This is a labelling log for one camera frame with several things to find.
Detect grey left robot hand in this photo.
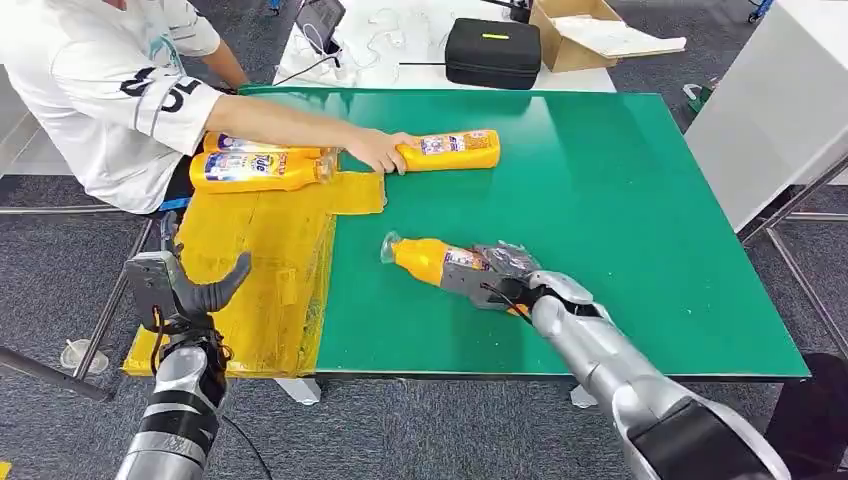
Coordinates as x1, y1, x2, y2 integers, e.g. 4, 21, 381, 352
158, 211, 253, 333

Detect person's right hand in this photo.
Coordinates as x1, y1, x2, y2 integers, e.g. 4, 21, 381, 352
344, 127, 417, 177

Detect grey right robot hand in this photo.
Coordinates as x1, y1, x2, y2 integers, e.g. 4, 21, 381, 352
440, 241, 545, 313

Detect orange juice bottle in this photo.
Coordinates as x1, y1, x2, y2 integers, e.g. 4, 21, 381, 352
201, 131, 326, 160
380, 231, 531, 318
395, 129, 502, 175
189, 148, 336, 195

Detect yellow sheet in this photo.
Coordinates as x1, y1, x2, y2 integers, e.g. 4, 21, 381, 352
122, 170, 387, 380

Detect clear plastic cup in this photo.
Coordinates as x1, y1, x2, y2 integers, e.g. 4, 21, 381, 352
59, 339, 111, 376

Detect dark tablet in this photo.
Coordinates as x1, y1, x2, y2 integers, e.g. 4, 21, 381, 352
295, 0, 347, 56

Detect green table mat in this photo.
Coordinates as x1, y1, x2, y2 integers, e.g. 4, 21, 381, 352
239, 86, 811, 382

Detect black zip case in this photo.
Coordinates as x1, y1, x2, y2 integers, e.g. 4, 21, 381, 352
444, 17, 543, 91

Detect black device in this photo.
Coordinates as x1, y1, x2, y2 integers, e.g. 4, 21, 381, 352
486, 0, 533, 22

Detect cardboard box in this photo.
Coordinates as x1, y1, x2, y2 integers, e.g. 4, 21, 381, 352
529, 0, 624, 74

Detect person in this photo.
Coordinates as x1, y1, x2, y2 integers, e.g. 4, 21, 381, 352
0, 0, 251, 217

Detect white foam board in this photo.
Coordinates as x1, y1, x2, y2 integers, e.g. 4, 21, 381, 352
551, 14, 688, 60

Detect green white floor item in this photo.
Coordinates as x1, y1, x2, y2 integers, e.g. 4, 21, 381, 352
683, 79, 720, 114

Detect white desk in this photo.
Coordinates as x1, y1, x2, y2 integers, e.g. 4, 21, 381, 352
683, 0, 848, 233

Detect black equipment base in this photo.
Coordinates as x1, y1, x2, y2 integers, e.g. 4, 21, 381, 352
761, 352, 848, 480

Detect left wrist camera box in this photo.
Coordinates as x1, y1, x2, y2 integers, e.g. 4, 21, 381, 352
124, 250, 177, 319

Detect metal table frame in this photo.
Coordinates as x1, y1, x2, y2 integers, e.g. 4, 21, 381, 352
0, 206, 167, 403

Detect white cable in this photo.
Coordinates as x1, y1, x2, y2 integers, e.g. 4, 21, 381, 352
298, 23, 342, 58

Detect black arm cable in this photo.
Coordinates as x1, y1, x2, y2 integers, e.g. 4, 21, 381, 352
221, 413, 274, 480

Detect metal desk frame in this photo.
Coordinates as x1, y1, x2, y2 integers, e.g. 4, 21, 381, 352
738, 155, 848, 359

